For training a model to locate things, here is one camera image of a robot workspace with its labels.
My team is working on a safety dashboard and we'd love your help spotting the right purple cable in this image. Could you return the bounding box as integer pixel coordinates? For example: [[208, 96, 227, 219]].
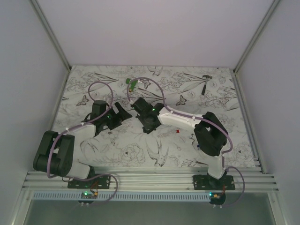
[[126, 77, 234, 169]]

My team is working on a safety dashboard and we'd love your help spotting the aluminium rail frame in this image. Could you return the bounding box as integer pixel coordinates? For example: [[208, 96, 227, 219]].
[[22, 166, 279, 193]]

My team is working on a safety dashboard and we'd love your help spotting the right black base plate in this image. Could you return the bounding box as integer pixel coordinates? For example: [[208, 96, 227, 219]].
[[193, 174, 235, 191]]

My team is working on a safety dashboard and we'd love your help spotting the controller board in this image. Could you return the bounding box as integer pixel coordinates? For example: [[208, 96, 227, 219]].
[[209, 193, 226, 205], [78, 191, 98, 205]]

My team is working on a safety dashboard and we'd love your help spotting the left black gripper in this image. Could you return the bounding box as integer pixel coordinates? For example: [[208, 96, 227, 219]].
[[101, 102, 132, 130]]

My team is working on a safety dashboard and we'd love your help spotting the small black hammer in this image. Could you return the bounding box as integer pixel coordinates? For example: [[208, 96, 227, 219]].
[[201, 75, 212, 95]]

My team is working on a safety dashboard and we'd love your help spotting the left controller board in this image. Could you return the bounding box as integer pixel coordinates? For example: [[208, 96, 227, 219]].
[[78, 191, 98, 205]]

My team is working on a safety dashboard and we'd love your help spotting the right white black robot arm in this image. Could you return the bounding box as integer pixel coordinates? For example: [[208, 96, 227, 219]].
[[130, 97, 228, 190]]

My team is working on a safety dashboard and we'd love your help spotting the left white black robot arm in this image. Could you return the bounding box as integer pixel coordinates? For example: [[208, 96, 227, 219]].
[[33, 100, 132, 188]]

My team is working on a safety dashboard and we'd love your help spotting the slotted grey cable duct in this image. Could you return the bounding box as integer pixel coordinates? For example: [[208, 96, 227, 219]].
[[32, 191, 210, 202]]

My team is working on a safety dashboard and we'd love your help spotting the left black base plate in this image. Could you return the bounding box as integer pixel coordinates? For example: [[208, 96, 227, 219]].
[[67, 176, 111, 189]]

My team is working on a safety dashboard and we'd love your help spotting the right controller board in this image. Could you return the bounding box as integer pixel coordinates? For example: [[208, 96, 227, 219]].
[[209, 193, 226, 205]]

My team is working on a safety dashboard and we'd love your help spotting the floral patterned table mat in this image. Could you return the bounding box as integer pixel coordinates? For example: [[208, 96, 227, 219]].
[[53, 66, 255, 168]]

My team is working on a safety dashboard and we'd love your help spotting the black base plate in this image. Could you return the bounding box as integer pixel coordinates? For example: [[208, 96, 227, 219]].
[[193, 174, 235, 191], [67, 176, 111, 189]]

